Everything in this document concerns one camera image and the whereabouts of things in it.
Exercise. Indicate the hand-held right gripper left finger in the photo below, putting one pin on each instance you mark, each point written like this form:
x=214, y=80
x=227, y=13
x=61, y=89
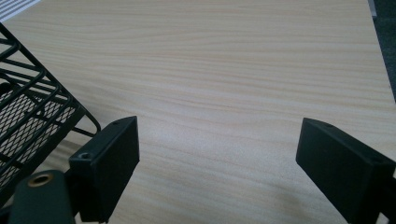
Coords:
x=106, y=168

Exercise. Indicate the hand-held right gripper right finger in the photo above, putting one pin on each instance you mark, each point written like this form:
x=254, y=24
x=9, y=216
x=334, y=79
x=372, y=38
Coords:
x=342, y=168

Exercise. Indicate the grey striped placemat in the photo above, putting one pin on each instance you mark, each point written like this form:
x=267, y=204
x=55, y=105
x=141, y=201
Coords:
x=12, y=7

